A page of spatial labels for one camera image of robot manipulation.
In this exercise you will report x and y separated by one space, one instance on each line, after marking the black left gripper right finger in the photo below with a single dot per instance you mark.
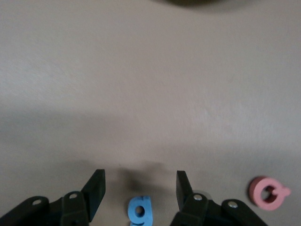
200 209

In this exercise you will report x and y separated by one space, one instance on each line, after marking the red foam letter Q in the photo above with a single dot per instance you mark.
261 193

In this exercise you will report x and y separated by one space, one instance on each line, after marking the blue foam letter g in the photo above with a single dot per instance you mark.
141 212

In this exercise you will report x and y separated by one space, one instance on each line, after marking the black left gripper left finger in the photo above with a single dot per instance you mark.
77 207

